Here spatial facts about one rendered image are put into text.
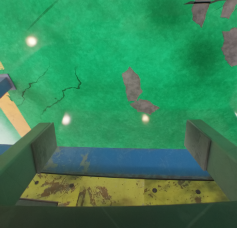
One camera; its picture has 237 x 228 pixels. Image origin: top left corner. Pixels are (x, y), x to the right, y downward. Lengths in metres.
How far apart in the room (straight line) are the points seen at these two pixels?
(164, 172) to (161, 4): 0.69
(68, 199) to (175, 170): 0.29
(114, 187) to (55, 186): 0.15
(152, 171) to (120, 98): 0.67
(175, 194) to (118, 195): 0.13
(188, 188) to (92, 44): 0.78
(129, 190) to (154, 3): 0.75
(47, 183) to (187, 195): 0.35
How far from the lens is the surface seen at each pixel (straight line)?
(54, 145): 0.17
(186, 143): 0.17
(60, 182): 0.51
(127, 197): 0.45
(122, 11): 0.89
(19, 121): 1.56
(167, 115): 1.19
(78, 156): 0.57
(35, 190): 0.53
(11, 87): 1.33
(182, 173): 0.52
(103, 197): 0.45
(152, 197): 0.45
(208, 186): 0.48
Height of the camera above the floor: 0.87
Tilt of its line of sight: 49 degrees down
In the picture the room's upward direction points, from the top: 171 degrees counter-clockwise
